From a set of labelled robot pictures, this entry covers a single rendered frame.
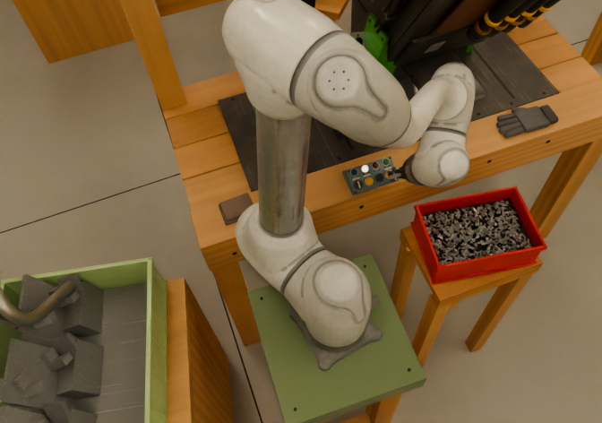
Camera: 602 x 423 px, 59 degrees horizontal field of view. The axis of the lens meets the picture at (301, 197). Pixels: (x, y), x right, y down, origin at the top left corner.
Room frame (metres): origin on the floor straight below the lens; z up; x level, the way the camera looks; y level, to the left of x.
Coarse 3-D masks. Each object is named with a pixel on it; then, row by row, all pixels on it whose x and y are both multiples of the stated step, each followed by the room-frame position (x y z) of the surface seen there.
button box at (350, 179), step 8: (376, 160) 0.99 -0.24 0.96; (352, 168) 0.96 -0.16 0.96; (360, 168) 0.97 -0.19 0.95; (368, 168) 0.96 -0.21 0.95; (376, 168) 0.96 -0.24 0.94; (384, 168) 0.97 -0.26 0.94; (344, 176) 0.97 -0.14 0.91; (352, 176) 0.95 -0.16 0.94; (360, 176) 0.95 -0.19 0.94; (368, 176) 0.95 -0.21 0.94; (384, 176) 0.95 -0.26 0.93; (352, 184) 0.93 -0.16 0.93; (376, 184) 0.93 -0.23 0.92; (384, 184) 0.93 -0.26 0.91; (352, 192) 0.91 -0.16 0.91; (360, 192) 0.91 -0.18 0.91
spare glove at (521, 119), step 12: (516, 108) 1.17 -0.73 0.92; (528, 108) 1.16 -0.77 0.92; (540, 108) 1.16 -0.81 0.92; (504, 120) 1.12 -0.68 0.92; (516, 120) 1.12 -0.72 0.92; (528, 120) 1.11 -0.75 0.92; (540, 120) 1.11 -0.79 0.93; (552, 120) 1.11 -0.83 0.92; (504, 132) 1.09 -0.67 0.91; (516, 132) 1.07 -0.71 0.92; (528, 132) 1.08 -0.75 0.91
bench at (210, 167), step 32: (512, 32) 1.59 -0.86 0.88; (544, 32) 1.57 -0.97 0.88; (544, 64) 1.40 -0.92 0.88; (576, 64) 1.39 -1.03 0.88; (192, 96) 1.42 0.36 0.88; (224, 96) 1.40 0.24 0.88; (192, 128) 1.26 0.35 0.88; (224, 128) 1.25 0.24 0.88; (192, 160) 1.12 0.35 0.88; (224, 160) 1.11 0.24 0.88; (576, 160) 1.15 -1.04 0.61; (192, 192) 0.99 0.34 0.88; (224, 192) 0.98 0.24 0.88; (544, 192) 1.21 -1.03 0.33; (544, 224) 1.14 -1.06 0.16; (224, 288) 0.78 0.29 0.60
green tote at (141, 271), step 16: (48, 272) 0.71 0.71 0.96; (64, 272) 0.71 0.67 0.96; (80, 272) 0.70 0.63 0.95; (96, 272) 0.71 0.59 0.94; (112, 272) 0.71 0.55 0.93; (128, 272) 0.71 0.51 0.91; (144, 272) 0.71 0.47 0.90; (16, 288) 0.69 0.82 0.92; (160, 288) 0.68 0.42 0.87; (16, 304) 0.66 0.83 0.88; (160, 304) 0.63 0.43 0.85; (160, 320) 0.58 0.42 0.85; (0, 336) 0.55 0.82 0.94; (16, 336) 0.58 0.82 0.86; (160, 336) 0.54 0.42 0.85; (0, 352) 0.51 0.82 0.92; (160, 352) 0.49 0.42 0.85; (0, 368) 0.47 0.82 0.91; (160, 368) 0.45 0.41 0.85; (160, 384) 0.41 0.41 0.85; (160, 400) 0.37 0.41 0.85; (160, 416) 0.33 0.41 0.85
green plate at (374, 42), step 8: (368, 16) 1.28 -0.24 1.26; (368, 24) 1.26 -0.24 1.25; (368, 32) 1.25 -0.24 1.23; (384, 32) 1.19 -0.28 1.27; (368, 40) 1.23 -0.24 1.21; (376, 40) 1.20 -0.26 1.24; (384, 40) 1.17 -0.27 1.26; (368, 48) 1.22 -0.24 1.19; (376, 48) 1.19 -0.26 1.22; (384, 48) 1.17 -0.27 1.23; (376, 56) 1.17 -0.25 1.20; (384, 56) 1.18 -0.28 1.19; (384, 64) 1.18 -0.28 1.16; (392, 64) 1.19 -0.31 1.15; (392, 72) 1.19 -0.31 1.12
